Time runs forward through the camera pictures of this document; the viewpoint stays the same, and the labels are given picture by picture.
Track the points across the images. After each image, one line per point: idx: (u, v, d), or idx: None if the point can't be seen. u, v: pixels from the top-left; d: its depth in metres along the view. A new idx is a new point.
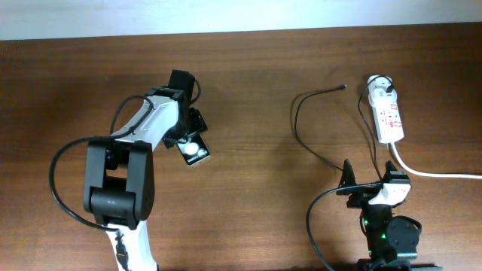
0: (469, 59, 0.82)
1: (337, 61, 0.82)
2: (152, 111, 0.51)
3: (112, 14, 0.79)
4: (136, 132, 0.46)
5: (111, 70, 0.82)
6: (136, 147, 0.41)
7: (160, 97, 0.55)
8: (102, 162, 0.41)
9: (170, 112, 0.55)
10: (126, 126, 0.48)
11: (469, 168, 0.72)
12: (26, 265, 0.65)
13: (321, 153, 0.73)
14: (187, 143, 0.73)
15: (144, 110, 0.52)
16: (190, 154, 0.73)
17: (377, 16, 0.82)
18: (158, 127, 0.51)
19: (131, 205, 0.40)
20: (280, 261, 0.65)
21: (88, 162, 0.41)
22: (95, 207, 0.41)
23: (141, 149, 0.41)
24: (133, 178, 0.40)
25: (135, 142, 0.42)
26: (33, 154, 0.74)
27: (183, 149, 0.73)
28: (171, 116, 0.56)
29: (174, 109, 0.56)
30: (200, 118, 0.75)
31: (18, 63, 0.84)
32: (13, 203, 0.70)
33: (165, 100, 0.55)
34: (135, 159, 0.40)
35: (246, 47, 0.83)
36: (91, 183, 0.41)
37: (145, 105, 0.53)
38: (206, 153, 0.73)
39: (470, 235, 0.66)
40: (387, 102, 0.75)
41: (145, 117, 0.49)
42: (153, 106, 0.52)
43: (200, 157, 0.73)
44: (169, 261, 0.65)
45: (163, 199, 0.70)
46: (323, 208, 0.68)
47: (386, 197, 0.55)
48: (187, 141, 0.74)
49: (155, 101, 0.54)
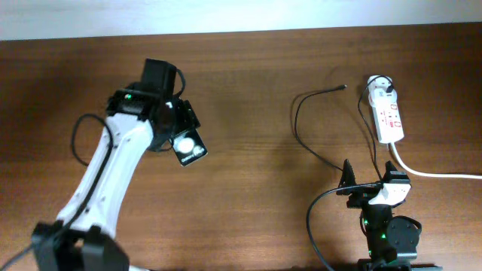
0: (469, 59, 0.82)
1: (337, 61, 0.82)
2: (111, 153, 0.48)
3: (112, 14, 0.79)
4: (92, 200, 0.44)
5: (111, 70, 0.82)
6: (89, 240, 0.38)
7: (126, 117, 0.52)
8: (54, 260, 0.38)
9: (136, 141, 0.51)
10: (80, 195, 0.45)
11: (469, 168, 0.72)
12: (26, 265, 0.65)
13: (321, 153, 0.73)
14: (181, 139, 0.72)
15: (102, 151, 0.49)
16: (184, 153, 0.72)
17: (377, 16, 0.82)
18: (121, 172, 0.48)
19: None
20: (280, 261, 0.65)
21: (41, 261, 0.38)
22: None
23: (96, 242, 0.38)
24: None
25: (90, 231, 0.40)
26: (33, 155, 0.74)
27: (177, 146, 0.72)
28: (139, 143, 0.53)
29: (145, 130, 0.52)
30: (190, 113, 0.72)
31: (17, 63, 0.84)
32: (13, 204, 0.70)
33: (131, 123, 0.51)
34: (90, 256, 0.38)
35: (245, 47, 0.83)
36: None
37: (105, 141, 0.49)
38: (202, 151, 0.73)
39: (470, 235, 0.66)
40: (387, 102, 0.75)
41: (105, 168, 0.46)
42: (113, 144, 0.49)
43: (196, 156, 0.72)
44: (169, 261, 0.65)
45: (163, 199, 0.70)
46: (323, 208, 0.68)
47: (386, 197, 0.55)
48: (181, 138, 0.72)
49: (117, 130, 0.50)
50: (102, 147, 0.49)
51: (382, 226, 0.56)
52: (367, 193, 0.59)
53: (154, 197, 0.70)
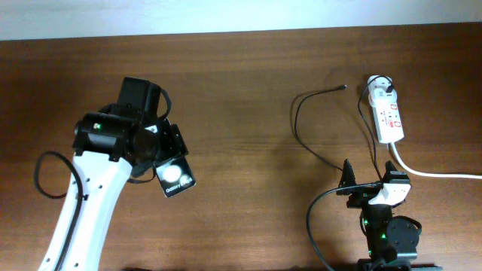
0: (469, 59, 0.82)
1: (337, 62, 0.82)
2: (82, 208, 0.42)
3: (111, 15, 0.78)
4: (64, 268, 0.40)
5: (111, 70, 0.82)
6: None
7: (96, 153, 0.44)
8: None
9: (111, 185, 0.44)
10: (51, 255, 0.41)
11: (469, 168, 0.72)
12: (26, 266, 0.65)
13: (321, 153, 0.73)
14: (167, 167, 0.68)
15: (72, 204, 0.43)
16: (170, 183, 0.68)
17: (377, 16, 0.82)
18: (98, 225, 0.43)
19: None
20: (280, 261, 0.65)
21: None
22: None
23: None
24: None
25: None
26: (33, 155, 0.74)
27: (162, 175, 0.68)
28: (117, 182, 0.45)
29: (120, 168, 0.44)
30: (175, 139, 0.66)
31: (17, 63, 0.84)
32: (13, 204, 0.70)
33: (102, 165, 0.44)
34: None
35: (245, 47, 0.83)
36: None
37: (74, 190, 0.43)
38: (189, 181, 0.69)
39: (470, 235, 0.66)
40: (387, 102, 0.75)
41: (75, 228, 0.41)
42: (83, 196, 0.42)
43: (182, 187, 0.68)
44: (169, 262, 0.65)
45: (163, 200, 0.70)
46: (323, 208, 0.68)
47: (387, 197, 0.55)
48: (166, 165, 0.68)
49: (86, 175, 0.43)
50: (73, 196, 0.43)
51: (382, 226, 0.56)
52: (367, 193, 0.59)
53: (154, 198, 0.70)
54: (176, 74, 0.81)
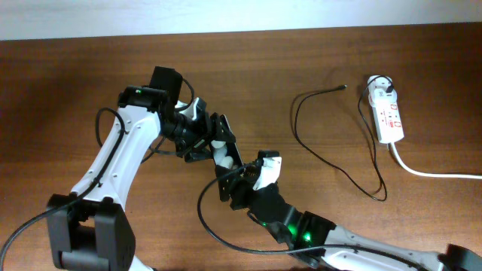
0: (469, 59, 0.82)
1: (337, 61, 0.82)
2: (122, 141, 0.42)
3: (111, 14, 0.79)
4: (104, 178, 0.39)
5: (111, 70, 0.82)
6: (103, 208, 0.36)
7: (136, 108, 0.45)
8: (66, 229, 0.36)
9: (148, 130, 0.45)
10: (92, 169, 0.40)
11: (469, 168, 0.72)
12: (26, 266, 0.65)
13: (321, 153, 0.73)
14: (222, 158, 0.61)
15: (113, 136, 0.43)
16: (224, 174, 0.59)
17: (377, 16, 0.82)
18: (135, 153, 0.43)
19: (108, 263, 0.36)
20: (279, 262, 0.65)
21: (50, 227, 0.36)
22: (69, 265, 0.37)
23: (110, 211, 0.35)
24: (103, 245, 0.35)
25: (102, 201, 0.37)
26: (34, 154, 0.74)
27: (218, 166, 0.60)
28: (152, 134, 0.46)
29: (155, 121, 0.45)
30: (207, 121, 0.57)
31: (17, 62, 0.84)
32: (14, 202, 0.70)
33: (141, 114, 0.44)
34: (102, 228, 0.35)
35: (245, 47, 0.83)
36: (59, 247, 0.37)
37: (117, 128, 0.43)
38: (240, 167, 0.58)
39: (470, 235, 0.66)
40: (387, 102, 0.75)
41: (117, 150, 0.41)
42: (124, 129, 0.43)
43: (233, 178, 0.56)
44: (169, 262, 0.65)
45: (163, 199, 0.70)
46: (323, 208, 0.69)
47: (272, 165, 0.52)
48: (223, 156, 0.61)
49: (129, 117, 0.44)
50: (117, 128, 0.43)
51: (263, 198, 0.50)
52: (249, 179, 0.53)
53: (154, 197, 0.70)
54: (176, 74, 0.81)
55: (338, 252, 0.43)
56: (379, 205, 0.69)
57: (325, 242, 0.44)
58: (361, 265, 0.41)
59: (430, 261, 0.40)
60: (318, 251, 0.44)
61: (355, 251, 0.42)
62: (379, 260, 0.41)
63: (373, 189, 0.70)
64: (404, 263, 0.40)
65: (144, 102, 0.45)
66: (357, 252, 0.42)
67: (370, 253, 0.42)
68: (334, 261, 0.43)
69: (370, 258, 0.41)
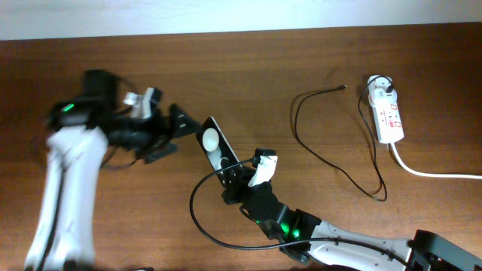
0: (469, 59, 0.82)
1: (337, 61, 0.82)
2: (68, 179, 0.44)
3: (111, 14, 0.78)
4: (58, 227, 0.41)
5: (111, 70, 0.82)
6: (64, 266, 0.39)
7: (69, 132, 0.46)
8: None
9: (82, 157, 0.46)
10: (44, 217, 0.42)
11: (469, 168, 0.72)
12: None
13: (321, 153, 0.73)
14: (218, 160, 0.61)
15: (55, 175, 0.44)
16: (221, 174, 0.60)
17: (377, 16, 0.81)
18: (83, 185, 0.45)
19: None
20: (280, 261, 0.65)
21: None
22: None
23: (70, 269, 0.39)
24: None
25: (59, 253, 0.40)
26: (33, 154, 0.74)
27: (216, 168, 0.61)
28: (93, 155, 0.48)
29: (90, 143, 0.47)
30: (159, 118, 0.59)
31: (16, 62, 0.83)
32: (14, 202, 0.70)
33: (62, 140, 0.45)
34: None
35: (245, 47, 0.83)
36: None
37: (55, 164, 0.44)
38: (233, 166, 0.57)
39: (470, 235, 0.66)
40: (387, 102, 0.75)
41: (65, 193, 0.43)
42: (65, 166, 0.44)
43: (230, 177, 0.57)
44: (169, 262, 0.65)
45: (163, 199, 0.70)
46: (323, 208, 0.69)
47: (267, 164, 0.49)
48: (218, 159, 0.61)
49: (61, 149, 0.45)
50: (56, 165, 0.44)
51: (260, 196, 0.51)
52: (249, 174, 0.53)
53: (154, 197, 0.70)
54: (176, 74, 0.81)
55: (320, 245, 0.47)
56: (379, 205, 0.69)
57: (312, 235, 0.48)
58: (341, 256, 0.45)
59: (402, 247, 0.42)
60: (304, 246, 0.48)
61: (335, 244, 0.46)
62: (356, 251, 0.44)
63: (373, 189, 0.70)
64: (379, 251, 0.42)
65: (78, 118, 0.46)
66: (337, 244, 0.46)
67: (349, 244, 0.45)
68: (317, 255, 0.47)
69: (349, 248, 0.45)
